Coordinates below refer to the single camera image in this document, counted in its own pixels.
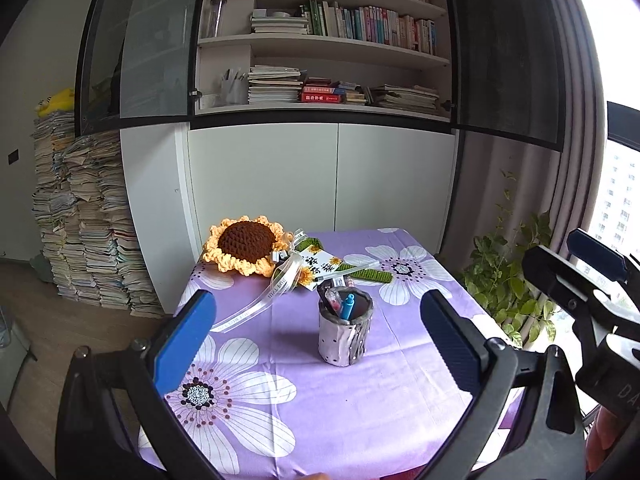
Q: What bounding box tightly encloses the purple floral tablecloth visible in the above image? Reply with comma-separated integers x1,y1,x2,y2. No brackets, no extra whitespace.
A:
137,227,526,480

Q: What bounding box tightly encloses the green crochet stem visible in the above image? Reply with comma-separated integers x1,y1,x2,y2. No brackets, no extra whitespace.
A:
345,265,396,286

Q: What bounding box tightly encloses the thick stack of white booklets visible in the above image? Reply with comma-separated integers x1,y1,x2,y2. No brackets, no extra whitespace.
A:
247,65,304,106

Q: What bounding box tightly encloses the clear glass jar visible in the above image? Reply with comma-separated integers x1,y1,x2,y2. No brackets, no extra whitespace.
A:
207,0,227,38

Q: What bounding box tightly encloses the crochet sunflower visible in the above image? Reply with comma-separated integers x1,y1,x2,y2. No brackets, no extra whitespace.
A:
201,215,286,277

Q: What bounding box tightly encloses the small stack of white booklets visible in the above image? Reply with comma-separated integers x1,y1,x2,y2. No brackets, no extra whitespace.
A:
250,7,309,36

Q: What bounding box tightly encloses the tall stack of papers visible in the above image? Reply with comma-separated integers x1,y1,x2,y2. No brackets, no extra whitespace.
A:
31,110,166,318

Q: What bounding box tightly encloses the stack of magazines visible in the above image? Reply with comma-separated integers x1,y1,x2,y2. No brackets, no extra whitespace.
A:
370,85,441,113

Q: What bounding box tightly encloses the white bookcase cabinet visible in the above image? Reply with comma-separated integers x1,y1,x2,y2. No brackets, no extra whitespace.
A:
120,0,461,313

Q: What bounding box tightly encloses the grey fabric pen holder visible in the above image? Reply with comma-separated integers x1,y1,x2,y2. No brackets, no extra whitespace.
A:
318,287,373,368

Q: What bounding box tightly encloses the grey curtain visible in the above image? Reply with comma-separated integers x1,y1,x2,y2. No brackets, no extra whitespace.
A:
450,0,608,361

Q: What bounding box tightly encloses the person's right hand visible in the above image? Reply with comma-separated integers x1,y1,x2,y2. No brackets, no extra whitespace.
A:
586,407,621,471

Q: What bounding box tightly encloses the sunflower print card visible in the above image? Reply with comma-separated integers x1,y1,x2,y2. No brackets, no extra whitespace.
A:
295,247,346,291

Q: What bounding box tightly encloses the colourful row of books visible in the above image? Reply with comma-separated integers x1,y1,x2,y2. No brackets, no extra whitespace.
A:
300,0,437,56

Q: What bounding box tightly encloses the stack of red books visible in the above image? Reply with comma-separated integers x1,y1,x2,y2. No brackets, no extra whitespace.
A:
300,77,368,106

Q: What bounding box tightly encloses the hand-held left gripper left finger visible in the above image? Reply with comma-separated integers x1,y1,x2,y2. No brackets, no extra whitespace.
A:
57,290,221,480

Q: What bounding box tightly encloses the window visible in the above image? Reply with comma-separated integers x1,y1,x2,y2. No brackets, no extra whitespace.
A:
565,0,640,311

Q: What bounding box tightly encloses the green potted plant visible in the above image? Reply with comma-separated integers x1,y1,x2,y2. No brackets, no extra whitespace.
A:
460,170,561,351

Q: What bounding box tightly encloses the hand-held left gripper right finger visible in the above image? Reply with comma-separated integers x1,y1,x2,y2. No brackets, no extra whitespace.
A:
417,290,586,480

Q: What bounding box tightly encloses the white pen cup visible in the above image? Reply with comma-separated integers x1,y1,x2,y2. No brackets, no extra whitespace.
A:
220,67,249,107

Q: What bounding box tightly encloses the clear printed ribbon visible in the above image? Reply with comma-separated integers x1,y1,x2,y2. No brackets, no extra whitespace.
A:
210,230,313,333

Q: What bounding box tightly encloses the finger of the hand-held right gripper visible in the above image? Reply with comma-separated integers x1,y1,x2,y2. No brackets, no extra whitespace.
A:
522,245,640,333
567,228,630,285

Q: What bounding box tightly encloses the yellow plush toy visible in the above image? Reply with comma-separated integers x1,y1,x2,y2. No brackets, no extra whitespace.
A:
35,89,76,113

